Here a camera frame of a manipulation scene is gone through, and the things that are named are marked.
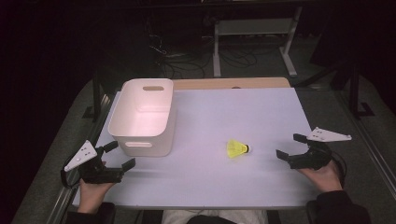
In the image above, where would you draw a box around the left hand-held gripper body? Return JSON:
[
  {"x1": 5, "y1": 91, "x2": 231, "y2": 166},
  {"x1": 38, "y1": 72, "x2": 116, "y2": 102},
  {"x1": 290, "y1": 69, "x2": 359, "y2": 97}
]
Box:
[{"x1": 64, "y1": 139, "x2": 124, "y2": 185}]

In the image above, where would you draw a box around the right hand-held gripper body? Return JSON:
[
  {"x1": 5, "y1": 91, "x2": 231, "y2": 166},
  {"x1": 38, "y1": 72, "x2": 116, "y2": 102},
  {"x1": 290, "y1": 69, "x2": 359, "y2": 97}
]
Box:
[{"x1": 288, "y1": 126, "x2": 353, "y2": 171}]

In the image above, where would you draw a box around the white plastic bin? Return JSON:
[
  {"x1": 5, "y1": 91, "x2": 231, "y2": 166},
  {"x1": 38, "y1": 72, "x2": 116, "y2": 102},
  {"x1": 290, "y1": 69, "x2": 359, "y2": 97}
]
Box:
[{"x1": 107, "y1": 77, "x2": 177, "y2": 158}]

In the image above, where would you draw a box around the yellow shuttlecock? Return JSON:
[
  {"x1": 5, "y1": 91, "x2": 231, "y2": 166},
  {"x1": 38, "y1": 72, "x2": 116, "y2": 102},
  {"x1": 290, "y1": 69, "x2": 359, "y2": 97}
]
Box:
[{"x1": 226, "y1": 138, "x2": 252, "y2": 160}]

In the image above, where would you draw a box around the person's left hand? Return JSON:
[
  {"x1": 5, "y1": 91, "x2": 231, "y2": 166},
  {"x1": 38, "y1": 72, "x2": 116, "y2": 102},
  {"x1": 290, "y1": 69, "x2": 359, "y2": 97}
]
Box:
[{"x1": 77, "y1": 161, "x2": 116, "y2": 215}]

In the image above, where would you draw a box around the person's right hand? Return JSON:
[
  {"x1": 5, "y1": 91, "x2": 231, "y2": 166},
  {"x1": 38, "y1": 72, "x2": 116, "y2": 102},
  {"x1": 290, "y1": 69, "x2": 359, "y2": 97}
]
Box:
[{"x1": 297, "y1": 160, "x2": 344, "y2": 193}]

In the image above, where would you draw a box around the black metal stand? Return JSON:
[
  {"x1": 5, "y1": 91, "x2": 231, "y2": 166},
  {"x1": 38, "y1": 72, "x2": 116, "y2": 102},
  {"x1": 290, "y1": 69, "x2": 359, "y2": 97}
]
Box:
[
  {"x1": 294, "y1": 59, "x2": 376, "y2": 121},
  {"x1": 81, "y1": 72, "x2": 107, "y2": 123}
]

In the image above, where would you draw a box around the person's lap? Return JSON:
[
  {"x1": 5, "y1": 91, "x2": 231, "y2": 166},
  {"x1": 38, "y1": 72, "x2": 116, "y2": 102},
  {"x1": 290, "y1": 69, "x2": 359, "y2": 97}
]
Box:
[{"x1": 161, "y1": 209, "x2": 269, "y2": 224}]

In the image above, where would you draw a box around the light wooden board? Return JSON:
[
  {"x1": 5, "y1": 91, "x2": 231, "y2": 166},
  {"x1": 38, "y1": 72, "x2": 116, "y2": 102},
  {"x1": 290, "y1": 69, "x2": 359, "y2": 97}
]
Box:
[{"x1": 172, "y1": 77, "x2": 291, "y2": 91}]

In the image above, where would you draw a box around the white metal stand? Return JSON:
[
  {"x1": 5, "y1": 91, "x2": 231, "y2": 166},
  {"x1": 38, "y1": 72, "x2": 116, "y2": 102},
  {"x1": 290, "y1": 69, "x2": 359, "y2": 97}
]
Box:
[{"x1": 212, "y1": 6, "x2": 304, "y2": 78}]

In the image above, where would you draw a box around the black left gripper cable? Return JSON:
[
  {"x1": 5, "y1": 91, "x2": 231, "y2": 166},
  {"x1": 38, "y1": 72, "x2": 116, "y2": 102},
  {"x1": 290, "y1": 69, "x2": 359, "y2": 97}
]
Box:
[{"x1": 60, "y1": 154, "x2": 82, "y2": 189}]

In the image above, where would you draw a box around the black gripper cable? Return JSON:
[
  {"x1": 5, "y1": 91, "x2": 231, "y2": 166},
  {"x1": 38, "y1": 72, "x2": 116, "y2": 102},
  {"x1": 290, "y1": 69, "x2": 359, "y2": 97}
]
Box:
[
  {"x1": 330, "y1": 151, "x2": 348, "y2": 189},
  {"x1": 60, "y1": 154, "x2": 82, "y2": 189}
]

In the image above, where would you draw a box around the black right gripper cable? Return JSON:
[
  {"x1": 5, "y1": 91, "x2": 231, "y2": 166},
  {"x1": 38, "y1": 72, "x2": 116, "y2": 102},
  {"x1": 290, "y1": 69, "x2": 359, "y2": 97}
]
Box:
[{"x1": 330, "y1": 151, "x2": 348, "y2": 189}]

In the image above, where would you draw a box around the aluminium rail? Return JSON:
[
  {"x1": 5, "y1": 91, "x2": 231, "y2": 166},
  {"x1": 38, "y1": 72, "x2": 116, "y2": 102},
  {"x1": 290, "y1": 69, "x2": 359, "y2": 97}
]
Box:
[
  {"x1": 46, "y1": 92, "x2": 117, "y2": 224},
  {"x1": 333, "y1": 90, "x2": 396, "y2": 201}
]

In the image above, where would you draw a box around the tangle of black floor cables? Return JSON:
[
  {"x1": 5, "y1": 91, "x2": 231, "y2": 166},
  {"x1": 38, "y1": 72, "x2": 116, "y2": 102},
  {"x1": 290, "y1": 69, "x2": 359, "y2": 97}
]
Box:
[{"x1": 145, "y1": 15, "x2": 260, "y2": 80}]

